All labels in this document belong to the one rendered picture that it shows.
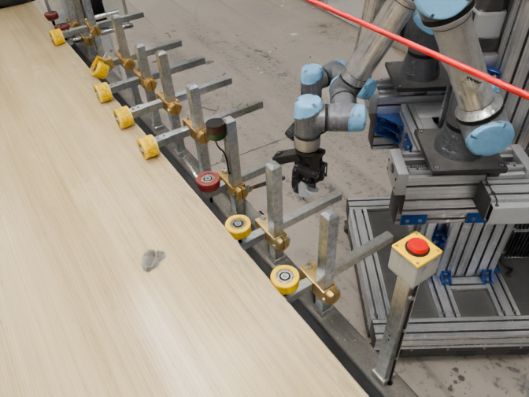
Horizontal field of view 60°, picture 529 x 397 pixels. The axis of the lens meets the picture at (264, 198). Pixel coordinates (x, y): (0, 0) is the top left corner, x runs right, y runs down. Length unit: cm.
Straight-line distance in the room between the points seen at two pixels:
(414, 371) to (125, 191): 142
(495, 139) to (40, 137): 162
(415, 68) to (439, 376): 128
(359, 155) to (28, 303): 236
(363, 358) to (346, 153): 203
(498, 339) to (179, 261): 137
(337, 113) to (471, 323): 120
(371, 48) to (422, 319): 120
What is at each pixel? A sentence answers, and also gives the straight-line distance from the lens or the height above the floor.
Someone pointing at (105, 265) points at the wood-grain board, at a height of 90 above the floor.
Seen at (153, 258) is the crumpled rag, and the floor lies 91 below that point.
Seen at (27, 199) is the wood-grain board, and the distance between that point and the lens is 175.
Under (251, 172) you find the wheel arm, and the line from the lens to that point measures 169.
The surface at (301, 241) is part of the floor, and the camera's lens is 260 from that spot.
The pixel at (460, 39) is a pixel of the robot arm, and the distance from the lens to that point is 119.
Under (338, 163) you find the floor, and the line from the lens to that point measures 314.
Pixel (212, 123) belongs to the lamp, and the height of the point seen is 114.
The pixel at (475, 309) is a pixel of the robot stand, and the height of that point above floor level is 21.
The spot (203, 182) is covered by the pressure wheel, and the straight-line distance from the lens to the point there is 160.
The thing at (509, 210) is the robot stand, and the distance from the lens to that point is 156.
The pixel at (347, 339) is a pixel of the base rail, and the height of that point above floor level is 70.
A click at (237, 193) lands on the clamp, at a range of 160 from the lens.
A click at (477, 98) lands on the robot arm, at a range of 127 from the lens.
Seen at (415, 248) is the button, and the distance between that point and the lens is 95.
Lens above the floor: 192
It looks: 42 degrees down
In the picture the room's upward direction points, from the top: 3 degrees counter-clockwise
